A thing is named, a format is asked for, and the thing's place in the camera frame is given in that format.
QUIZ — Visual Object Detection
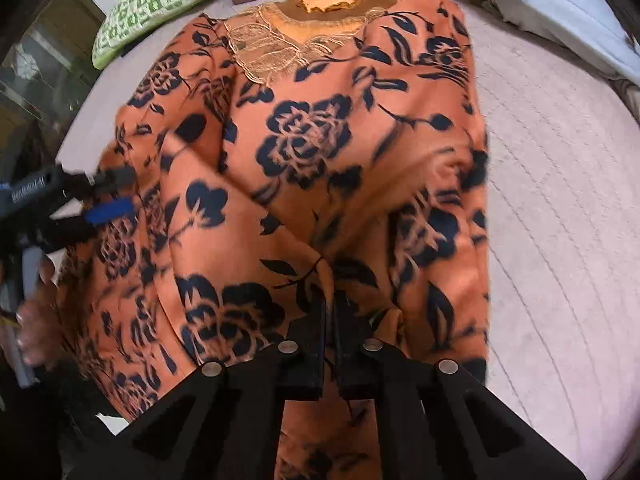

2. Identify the green patterned pillow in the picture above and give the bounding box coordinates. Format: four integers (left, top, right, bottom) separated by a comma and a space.
91, 0, 226, 70

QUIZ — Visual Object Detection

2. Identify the orange floral sweater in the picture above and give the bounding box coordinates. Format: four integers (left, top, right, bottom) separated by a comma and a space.
55, 0, 491, 480

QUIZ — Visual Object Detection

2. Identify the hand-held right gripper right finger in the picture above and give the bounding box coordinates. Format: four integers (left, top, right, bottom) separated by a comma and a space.
335, 292, 589, 480

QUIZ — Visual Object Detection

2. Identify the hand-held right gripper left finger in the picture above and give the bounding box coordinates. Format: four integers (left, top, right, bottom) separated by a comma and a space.
65, 294, 328, 480

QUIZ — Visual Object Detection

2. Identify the wooden cabinet with glass doors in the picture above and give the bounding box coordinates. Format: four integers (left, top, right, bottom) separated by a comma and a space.
0, 0, 112, 201

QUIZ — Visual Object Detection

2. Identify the pink quilted bed cover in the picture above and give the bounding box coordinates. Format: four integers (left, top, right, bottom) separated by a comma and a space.
55, 0, 640, 480

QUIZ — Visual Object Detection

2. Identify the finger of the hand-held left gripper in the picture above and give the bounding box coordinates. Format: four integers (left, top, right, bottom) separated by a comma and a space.
47, 197, 136, 254
57, 166, 137, 199

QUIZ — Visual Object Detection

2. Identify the white pillow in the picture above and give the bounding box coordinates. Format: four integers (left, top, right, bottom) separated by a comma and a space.
479, 0, 640, 81

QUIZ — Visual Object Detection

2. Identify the person's left hand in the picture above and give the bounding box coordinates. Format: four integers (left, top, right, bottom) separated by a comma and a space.
15, 255, 71, 367

